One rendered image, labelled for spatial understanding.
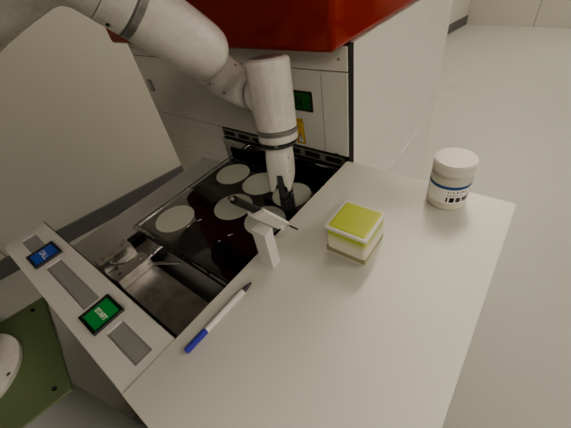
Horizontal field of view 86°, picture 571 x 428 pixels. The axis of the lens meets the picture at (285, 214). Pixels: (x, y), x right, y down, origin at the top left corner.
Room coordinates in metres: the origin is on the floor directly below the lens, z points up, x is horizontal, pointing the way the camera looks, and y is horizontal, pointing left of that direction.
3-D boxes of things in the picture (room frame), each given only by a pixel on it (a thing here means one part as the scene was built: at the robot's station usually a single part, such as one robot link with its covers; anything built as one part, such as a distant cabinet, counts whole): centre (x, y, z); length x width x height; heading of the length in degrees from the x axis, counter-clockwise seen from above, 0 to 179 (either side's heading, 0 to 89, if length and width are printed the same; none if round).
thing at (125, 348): (0.41, 0.43, 0.89); 0.55 x 0.09 x 0.14; 45
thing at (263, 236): (0.37, 0.03, 1.03); 0.06 x 0.04 x 0.13; 135
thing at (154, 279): (0.42, 0.30, 0.87); 0.36 x 0.08 x 0.03; 45
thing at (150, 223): (0.62, 0.13, 0.90); 0.34 x 0.34 x 0.01; 45
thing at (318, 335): (0.28, -0.08, 0.89); 0.62 x 0.35 x 0.14; 135
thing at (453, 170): (0.43, -0.31, 1.01); 0.07 x 0.07 x 0.10
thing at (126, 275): (0.47, 0.36, 0.89); 0.08 x 0.03 x 0.03; 135
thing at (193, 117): (0.91, 0.11, 1.02); 0.81 x 0.03 x 0.40; 45
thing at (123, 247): (0.53, 0.41, 0.89); 0.08 x 0.03 x 0.03; 135
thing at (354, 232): (0.35, -0.11, 1.00); 0.07 x 0.07 x 0.07; 46
